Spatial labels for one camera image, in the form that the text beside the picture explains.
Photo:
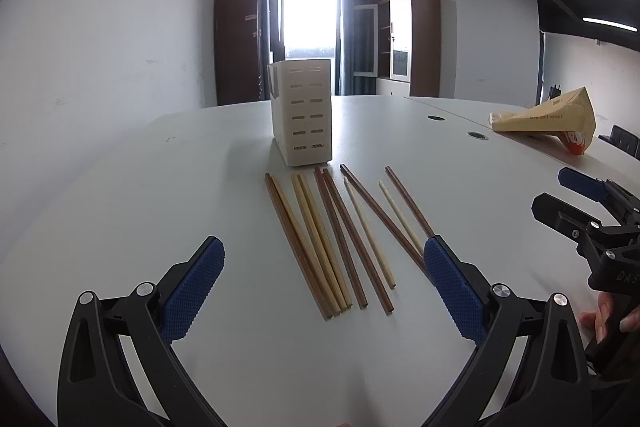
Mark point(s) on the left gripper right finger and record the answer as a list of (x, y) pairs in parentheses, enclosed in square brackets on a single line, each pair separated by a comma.
[(551, 385)]

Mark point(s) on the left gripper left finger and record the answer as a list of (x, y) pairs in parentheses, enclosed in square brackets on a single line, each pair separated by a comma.
[(95, 384)]

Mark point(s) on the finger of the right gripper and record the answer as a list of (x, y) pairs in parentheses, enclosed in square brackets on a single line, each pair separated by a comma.
[(559, 216), (592, 188)]

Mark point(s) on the dark brown chopstick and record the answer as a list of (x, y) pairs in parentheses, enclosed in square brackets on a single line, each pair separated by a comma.
[(358, 243), (340, 239), (385, 218), (416, 211)]

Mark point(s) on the person's right hand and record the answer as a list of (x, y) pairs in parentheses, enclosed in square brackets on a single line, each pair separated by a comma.
[(597, 320)]

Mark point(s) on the black office chair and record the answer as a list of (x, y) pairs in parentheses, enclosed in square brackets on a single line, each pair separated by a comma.
[(623, 140)]

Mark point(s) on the brown paper bag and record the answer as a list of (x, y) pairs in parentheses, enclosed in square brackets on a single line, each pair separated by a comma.
[(569, 117)]

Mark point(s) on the white and brown cabinet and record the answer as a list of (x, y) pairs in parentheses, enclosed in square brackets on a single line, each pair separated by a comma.
[(409, 48)]

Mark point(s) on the cream slotted utensil holder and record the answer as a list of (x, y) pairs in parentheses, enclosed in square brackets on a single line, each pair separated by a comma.
[(301, 110)]

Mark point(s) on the dark blue curtain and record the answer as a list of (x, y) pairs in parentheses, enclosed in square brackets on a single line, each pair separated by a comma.
[(359, 43)]

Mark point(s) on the bright glass balcony door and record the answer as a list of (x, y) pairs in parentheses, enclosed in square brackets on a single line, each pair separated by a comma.
[(301, 29)]

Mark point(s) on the dark brown tall cabinet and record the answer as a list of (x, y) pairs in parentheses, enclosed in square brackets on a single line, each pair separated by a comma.
[(237, 70)]

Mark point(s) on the table cable grommet near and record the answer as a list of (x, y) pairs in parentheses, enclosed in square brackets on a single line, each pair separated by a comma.
[(478, 135)]

